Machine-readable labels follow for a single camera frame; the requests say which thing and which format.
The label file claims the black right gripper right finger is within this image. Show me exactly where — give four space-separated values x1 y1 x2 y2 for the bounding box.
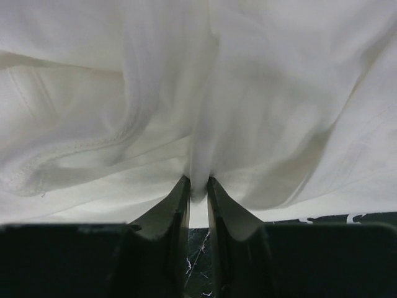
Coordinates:
207 177 273 297

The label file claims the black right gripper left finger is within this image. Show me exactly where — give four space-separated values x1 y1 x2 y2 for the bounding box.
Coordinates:
117 176 190 297

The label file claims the white printed t-shirt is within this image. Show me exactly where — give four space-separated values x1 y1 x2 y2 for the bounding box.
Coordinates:
1 1 396 227

